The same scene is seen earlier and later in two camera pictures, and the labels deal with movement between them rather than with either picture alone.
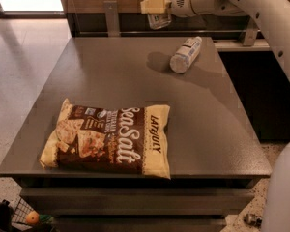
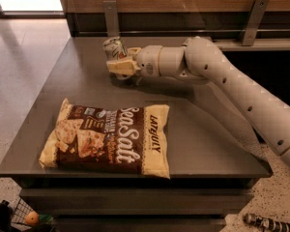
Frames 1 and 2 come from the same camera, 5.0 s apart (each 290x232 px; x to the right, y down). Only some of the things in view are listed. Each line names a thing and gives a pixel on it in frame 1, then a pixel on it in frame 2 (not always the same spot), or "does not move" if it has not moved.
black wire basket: [18, 220] does not move
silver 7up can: [156, 20] to [116, 50]
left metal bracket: [111, 15] does not move
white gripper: [183, 1] to [147, 61]
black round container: [1, 217] does not move
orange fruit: [32, 217] does not move
